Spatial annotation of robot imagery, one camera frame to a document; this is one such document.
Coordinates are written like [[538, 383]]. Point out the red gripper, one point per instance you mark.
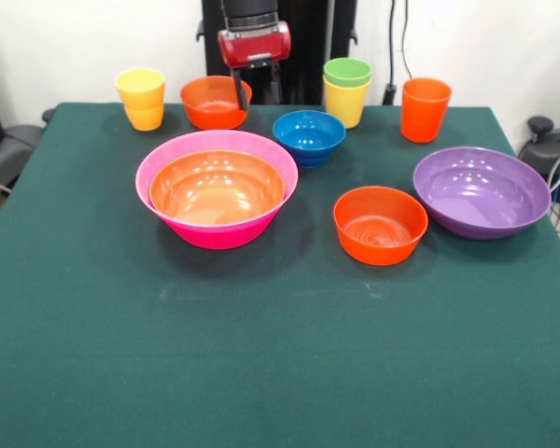
[[254, 46]]

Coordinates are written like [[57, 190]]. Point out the small orange plastic bowl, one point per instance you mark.
[[210, 116], [378, 252]]

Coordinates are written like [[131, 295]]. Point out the blue plastic bowl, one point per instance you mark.
[[308, 149]]

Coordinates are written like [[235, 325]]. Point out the green plastic cup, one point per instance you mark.
[[347, 72]]

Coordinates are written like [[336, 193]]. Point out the yellow plastic cup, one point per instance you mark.
[[140, 86], [345, 109]]

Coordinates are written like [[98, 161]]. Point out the large orange plastic bowl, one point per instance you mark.
[[214, 191]]

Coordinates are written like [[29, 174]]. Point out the large pink plastic bowl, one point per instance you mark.
[[214, 238]]

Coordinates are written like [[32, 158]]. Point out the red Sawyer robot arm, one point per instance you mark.
[[249, 11]]

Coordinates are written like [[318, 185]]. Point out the light orange plastic cup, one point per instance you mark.
[[144, 119]]

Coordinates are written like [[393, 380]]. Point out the black stand base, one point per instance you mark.
[[14, 149], [539, 154]]

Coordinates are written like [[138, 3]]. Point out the purple plastic bowl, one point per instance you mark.
[[480, 205]]

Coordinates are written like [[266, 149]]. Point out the dark green tablecloth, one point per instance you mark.
[[280, 364]]

